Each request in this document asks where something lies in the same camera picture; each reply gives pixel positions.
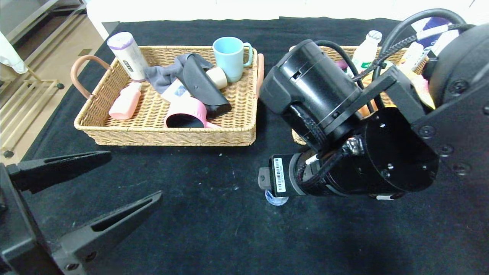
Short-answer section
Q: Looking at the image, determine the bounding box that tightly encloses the pink saucepan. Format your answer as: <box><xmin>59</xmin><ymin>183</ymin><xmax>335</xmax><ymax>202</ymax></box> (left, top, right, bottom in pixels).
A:
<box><xmin>164</xmin><ymin>97</ymin><xmax>223</xmax><ymax>129</ymax></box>

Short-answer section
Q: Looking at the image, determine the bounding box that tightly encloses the black glasses case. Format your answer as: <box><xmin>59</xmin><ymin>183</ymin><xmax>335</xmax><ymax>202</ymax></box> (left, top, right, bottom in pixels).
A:
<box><xmin>183</xmin><ymin>53</ymin><xmax>232</xmax><ymax>118</ymax></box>

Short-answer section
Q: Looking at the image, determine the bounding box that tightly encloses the light blue mug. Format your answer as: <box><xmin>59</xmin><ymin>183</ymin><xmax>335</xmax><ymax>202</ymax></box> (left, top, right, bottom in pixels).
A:
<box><xmin>212</xmin><ymin>37</ymin><xmax>253</xmax><ymax>84</ymax></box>

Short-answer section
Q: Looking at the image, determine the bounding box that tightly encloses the white bottle with blue cap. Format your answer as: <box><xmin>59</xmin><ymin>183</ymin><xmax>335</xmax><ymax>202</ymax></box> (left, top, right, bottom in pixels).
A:
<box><xmin>398</xmin><ymin>16</ymin><xmax>460</xmax><ymax>74</ymax></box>

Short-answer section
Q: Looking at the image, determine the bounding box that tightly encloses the white hanging fabric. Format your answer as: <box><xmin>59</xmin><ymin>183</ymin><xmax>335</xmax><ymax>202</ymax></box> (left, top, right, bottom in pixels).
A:
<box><xmin>0</xmin><ymin>31</ymin><xmax>30</xmax><ymax>75</ymax></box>

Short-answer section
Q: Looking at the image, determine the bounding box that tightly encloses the white milk bottle green label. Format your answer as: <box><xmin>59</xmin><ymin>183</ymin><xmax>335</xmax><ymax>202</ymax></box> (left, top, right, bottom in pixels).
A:
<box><xmin>351</xmin><ymin>30</ymin><xmax>382</xmax><ymax>75</ymax></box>

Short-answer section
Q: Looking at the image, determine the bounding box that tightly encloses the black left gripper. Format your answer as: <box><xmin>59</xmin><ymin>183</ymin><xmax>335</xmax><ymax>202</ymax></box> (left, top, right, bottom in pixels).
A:
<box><xmin>0</xmin><ymin>150</ymin><xmax>153</xmax><ymax>275</ymax></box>

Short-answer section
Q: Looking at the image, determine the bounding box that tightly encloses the beige soap box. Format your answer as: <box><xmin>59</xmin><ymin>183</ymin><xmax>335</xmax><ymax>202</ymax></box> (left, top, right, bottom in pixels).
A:
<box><xmin>161</xmin><ymin>78</ymin><xmax>192</xmax><ymax>104</ymax></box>

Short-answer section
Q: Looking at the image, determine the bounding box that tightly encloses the small cream cup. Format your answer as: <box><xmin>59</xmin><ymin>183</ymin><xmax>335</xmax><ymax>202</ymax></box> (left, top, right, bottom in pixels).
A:
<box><xmin>206</xmin><ymin>67</ymin><xmax>228</xmax><ymax>91</ymax></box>

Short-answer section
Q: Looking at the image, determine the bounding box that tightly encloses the wicker basket with food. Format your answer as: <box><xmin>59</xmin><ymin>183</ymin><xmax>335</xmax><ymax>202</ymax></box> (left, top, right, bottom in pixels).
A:
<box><xmin>290</xmin><ymin>45</ymin><xmax>430</xmax><ymax>146</ymax></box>

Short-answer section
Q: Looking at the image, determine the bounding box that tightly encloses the white counter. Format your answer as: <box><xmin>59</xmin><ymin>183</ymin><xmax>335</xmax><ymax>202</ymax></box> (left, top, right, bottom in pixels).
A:
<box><xmin>87</xmin><ymin>0</ymin><xmax>474</xmax><ymax>42</ymax></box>

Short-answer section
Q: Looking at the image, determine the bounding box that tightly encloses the white tumbler with purple lid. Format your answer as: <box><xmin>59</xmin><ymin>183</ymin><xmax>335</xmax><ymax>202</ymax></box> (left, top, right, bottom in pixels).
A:
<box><xmin>107</xmin><ymin>32</ymin><xmax>149</xmax><ymax>83</ymax></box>

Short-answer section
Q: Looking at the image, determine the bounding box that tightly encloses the smooth black camera cable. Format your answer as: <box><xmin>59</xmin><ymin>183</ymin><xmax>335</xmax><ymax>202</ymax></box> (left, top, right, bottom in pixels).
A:
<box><xmin>315</xmin><ymin>40</ymin><xmax>361</xmax><ymax>81</ymax></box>

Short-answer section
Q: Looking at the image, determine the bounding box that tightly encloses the grey cloth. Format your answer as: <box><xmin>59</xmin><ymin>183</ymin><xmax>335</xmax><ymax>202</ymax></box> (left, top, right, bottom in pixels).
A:
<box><xmin>144</xmin><ymin>53</ymin><xmax>212</xmax><ymax>94</ymax></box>

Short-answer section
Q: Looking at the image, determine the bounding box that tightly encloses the wicker basket with household items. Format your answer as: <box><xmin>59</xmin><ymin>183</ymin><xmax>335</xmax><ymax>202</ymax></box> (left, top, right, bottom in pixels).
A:
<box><xmin>71</xmin><ymin>46</ymin><xmax>265</xmax><ymax>147</ymax></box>

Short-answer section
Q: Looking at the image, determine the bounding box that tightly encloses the pink lotion bottle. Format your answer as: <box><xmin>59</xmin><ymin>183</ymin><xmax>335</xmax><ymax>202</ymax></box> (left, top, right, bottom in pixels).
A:
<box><xmin>109</xmin><ymin>82</ymin><xmax>143</xmax><ymax>121</ymax></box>

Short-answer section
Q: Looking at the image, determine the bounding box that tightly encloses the gold metal rolling rack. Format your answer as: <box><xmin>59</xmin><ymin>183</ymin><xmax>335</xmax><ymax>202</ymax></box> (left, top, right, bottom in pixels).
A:
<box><xmin>0</xmin><ymin>67</ymin><xmax>66</xmax><ymax>159</ymax></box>

